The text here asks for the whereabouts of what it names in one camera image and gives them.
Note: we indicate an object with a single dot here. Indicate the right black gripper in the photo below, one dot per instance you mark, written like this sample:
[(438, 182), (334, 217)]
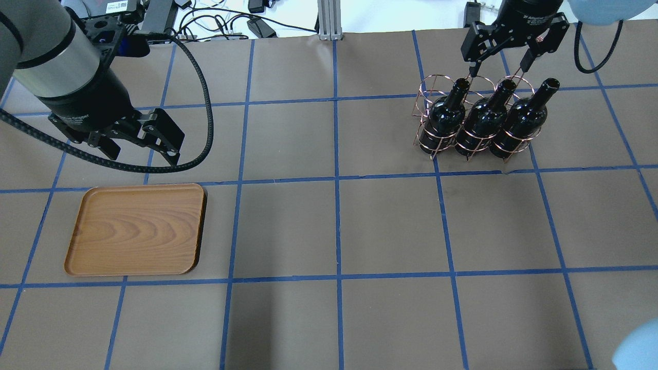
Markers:
[(529, 11)]

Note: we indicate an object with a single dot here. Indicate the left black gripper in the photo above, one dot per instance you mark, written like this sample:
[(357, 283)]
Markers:
[(88, 104)]

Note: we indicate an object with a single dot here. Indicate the dark wine bottle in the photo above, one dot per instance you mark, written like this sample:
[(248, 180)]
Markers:
[(444, 119), (484, 120), (524, 121)]

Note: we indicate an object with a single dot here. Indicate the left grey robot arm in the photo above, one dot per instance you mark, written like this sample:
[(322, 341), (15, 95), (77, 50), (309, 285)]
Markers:
[(65, 62)]

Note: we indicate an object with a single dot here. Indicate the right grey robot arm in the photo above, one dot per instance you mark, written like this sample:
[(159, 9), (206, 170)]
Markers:
[(601, 13)]

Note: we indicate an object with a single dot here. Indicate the wooden tray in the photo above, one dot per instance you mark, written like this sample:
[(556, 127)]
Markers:
[(138, 230)]

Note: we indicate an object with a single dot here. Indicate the black power adapter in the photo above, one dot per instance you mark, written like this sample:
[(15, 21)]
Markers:
[(261, 29)]

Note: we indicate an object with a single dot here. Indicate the copper wire bottle basket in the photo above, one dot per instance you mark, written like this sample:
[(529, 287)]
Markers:
[(437, 85)]

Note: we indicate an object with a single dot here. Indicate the aluminium frame post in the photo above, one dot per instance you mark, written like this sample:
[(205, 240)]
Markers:
[(329, 17)]

